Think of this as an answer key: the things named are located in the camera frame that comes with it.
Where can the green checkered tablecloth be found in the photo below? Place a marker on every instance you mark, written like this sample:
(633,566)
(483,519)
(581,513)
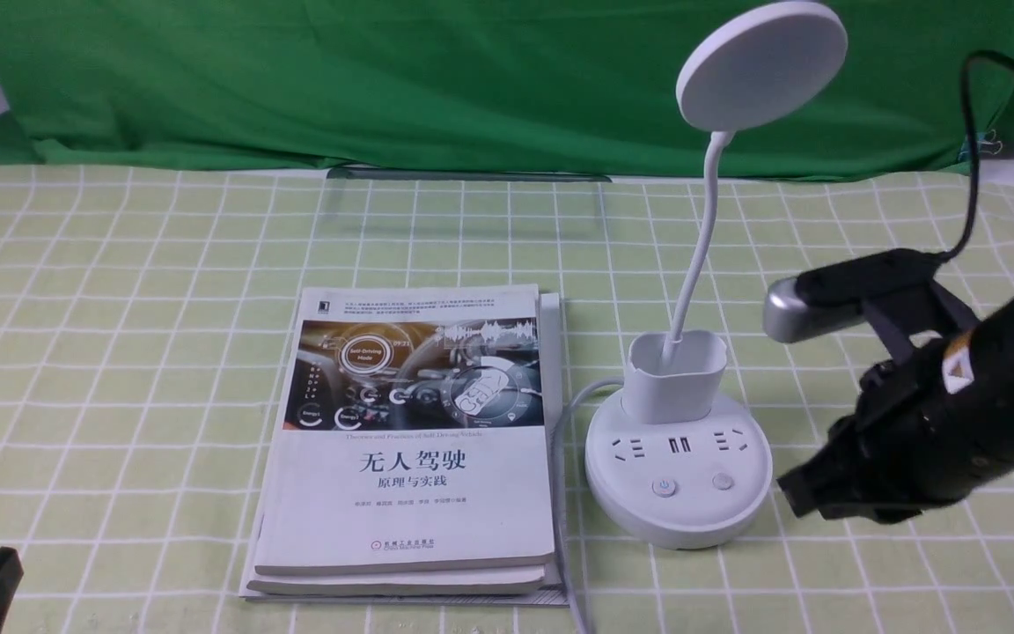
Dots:
(144,324)

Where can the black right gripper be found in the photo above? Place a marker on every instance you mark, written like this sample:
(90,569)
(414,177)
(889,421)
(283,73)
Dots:
(929,450)

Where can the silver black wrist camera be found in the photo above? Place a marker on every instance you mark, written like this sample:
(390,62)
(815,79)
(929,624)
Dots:
(894,291)

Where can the white book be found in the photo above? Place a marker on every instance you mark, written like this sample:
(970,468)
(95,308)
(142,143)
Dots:
(551,597)
(401,583)

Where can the white desk lamp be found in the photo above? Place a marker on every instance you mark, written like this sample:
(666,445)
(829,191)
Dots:
(669,457)

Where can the self-driving textbook top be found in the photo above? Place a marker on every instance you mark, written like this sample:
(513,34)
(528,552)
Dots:
(410,475)

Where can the green backdrop cloth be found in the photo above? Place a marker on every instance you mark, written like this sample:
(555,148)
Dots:
(494,86)

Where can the white book middle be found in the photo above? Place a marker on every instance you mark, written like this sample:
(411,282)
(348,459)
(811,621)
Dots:
(401,583)

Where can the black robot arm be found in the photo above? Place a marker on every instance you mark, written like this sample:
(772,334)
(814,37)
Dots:
(934,421)

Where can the white book bottom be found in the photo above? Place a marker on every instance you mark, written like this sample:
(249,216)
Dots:
(551,597)

